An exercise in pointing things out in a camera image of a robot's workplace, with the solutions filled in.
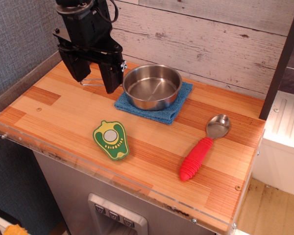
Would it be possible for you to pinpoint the silver dispenser panel with buttons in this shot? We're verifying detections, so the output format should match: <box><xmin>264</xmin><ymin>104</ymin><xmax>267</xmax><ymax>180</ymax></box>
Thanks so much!
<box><xmin>88</xmin><ymin>193</ymin><xmax>148</xmax><ymax>235</ymax></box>

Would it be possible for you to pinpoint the yellow object at corner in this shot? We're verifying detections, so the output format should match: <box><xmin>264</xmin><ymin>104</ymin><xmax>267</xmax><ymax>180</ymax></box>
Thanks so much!
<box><xmin>3</xmin><ymin>225</ymin><xmax>28</xmax><ymax>235</ymax></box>

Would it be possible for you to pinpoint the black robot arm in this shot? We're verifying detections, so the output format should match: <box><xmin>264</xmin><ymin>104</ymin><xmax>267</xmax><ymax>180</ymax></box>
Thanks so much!
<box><xmin>53</xmin><ymin>0</ymin><xmax>126</xmax><ymax>94</ymax></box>

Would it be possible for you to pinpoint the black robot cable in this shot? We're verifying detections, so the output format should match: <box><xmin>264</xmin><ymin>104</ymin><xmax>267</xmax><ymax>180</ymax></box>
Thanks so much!
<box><xmin>94</xmin><ymin>0</ymin><xmax>119</xmax><ymax>24</ymax></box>

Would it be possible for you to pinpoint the white toy sink unit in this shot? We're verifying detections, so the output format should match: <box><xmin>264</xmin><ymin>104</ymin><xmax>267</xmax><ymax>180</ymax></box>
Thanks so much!
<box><xmin>252</xmin><ymin>91</ymin><xmax>294</xmax><ymax>195</ymax></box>

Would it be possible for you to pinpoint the blue folded cloth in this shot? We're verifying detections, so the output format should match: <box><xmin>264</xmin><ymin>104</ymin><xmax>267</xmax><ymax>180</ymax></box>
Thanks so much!
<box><xmin>114</xmin><ymin>82</ymin><xmax>193</xmax><ymax>125</ymax></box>

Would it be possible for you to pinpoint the red handled metal spoon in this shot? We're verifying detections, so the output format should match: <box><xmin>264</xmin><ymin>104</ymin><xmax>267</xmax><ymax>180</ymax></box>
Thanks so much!
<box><xmin>179</xmin><ymin>114</ymin><xmax>230</xmax><ymax>182</ymax></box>

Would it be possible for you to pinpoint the clear acrylic edge guard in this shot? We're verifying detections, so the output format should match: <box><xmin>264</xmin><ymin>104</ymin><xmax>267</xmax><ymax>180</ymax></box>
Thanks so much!
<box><xmin>0</xmin><ymin>115</ymin><xmax>264</xmax><ymax>235</ymax></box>

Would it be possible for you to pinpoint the green toy pepper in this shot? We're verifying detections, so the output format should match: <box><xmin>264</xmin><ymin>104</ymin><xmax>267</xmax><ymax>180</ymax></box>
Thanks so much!
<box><xmin>93</xmin><ymin>120</ymin><xmax>129</xmax><ymax>161</ymax></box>

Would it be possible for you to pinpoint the stainless steel pan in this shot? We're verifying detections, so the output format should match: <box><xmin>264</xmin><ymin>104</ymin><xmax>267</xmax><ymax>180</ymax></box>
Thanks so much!
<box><xmin>120</xmin><ymin>64</ymin><xmax>182</xmax><ymax>111</ymax></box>

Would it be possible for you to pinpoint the dark right vertical post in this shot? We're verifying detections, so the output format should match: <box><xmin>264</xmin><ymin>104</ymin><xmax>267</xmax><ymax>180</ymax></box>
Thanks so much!
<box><xmin>259</xmin><ymin>0</ymin><xmax>294</xmax><ymax>120</ymax></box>

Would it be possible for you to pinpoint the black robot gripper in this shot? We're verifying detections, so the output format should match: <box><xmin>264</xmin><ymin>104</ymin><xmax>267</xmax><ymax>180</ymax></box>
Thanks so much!
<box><xmin>53</xmin><ymin>7</ymin><xmax>124</xmax><ymax>94</ymax></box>

